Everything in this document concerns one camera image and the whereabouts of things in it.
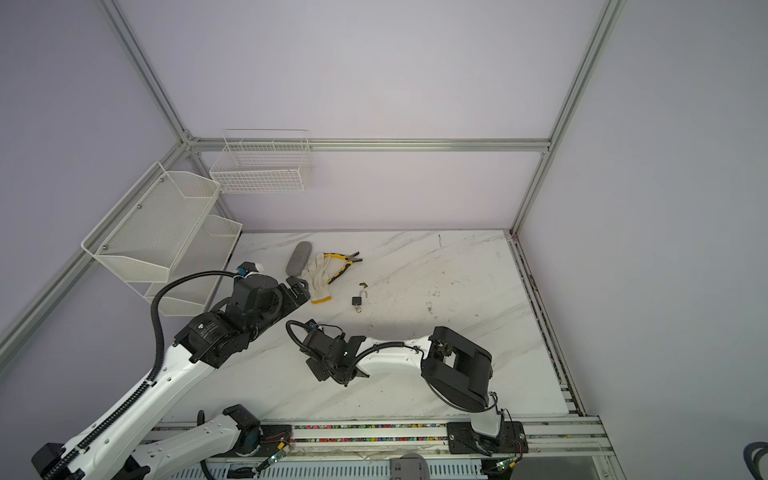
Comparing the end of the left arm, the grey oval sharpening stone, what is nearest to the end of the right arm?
the end of the left arm

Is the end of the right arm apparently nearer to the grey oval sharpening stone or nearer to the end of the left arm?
the end of the left arm

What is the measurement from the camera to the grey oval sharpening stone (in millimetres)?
1086
